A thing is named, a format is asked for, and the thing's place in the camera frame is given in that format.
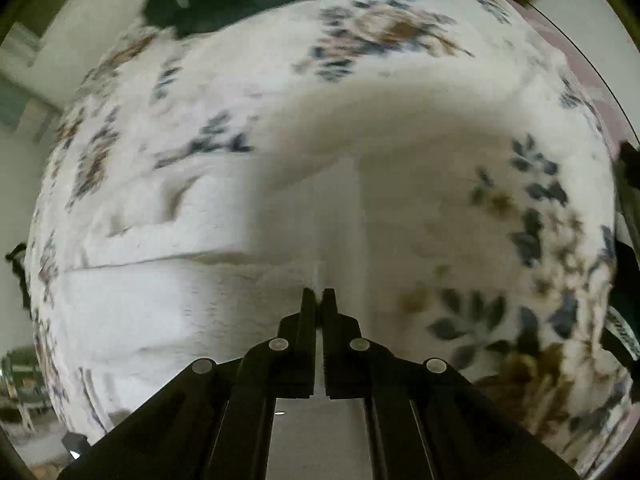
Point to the teal shoe rack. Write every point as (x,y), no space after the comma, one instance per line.
(26,390)

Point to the pink bed sheet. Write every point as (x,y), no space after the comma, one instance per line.
(616,126)

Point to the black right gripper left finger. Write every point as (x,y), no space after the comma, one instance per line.
(213,420)

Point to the black garment on rack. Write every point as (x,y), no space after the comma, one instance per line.
(15,260)

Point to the white knitted sweater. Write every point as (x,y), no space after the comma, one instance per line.
(367,193)

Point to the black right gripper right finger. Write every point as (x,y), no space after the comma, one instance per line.
(424,420)

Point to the floral bed blanket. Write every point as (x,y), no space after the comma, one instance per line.
(535,350)

